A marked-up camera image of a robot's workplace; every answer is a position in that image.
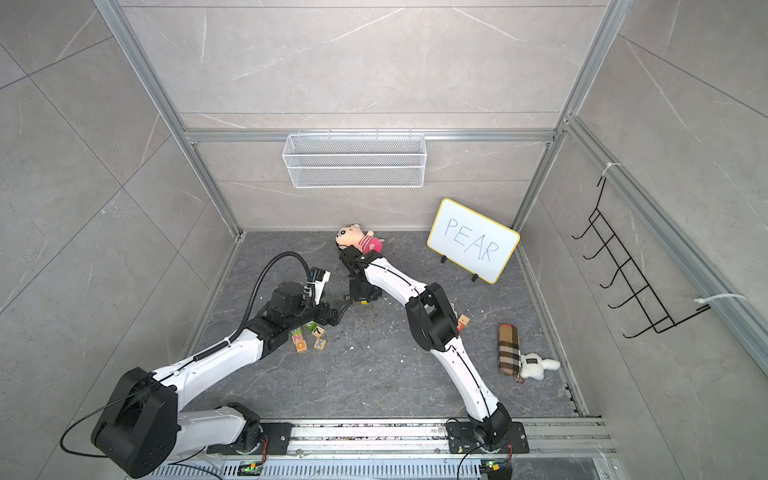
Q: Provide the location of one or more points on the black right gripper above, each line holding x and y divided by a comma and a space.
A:
356, 295

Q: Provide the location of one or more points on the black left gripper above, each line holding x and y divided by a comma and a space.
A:
336, 316

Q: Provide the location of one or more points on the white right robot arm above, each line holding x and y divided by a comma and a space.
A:
434, 326

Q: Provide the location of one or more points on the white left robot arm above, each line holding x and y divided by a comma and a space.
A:
145, 421

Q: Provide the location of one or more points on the yellow framed PEAR whiteboard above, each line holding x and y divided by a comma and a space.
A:
471, 240

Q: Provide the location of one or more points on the wooden Q block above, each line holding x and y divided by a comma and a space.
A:
299, 342

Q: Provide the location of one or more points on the pink cartoon boy plush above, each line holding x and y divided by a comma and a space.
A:
352, 236

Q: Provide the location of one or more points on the wooden orange block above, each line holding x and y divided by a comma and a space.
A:
463, 321

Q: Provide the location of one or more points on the plaid plush dog toy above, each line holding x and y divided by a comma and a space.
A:
512, 362

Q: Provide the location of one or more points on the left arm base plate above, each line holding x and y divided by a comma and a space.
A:
271, 438

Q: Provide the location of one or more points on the white wire mesh basket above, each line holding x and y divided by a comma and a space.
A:
360, 160

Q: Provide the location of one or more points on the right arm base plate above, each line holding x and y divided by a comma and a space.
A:
464, 436

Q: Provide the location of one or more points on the black wall hook rack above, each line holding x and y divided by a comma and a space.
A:
657, 317

